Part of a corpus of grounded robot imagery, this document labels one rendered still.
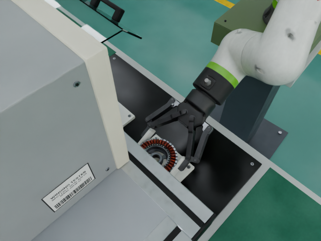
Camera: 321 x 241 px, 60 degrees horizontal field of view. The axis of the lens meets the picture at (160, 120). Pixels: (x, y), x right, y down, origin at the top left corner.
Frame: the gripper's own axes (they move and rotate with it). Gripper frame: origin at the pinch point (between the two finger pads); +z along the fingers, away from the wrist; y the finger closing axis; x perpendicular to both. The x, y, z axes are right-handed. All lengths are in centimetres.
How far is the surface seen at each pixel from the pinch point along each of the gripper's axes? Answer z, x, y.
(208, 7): -104, 156, -107
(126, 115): -2.2, 6.1, -18.4
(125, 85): -9.0, 11.5, -28.8
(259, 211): -5.6, 11.7, 27.0
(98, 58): -12, -50, 9
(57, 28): -12, -50, 4
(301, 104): -68, 134, 9
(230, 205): -2.0, 9.8, 20.7
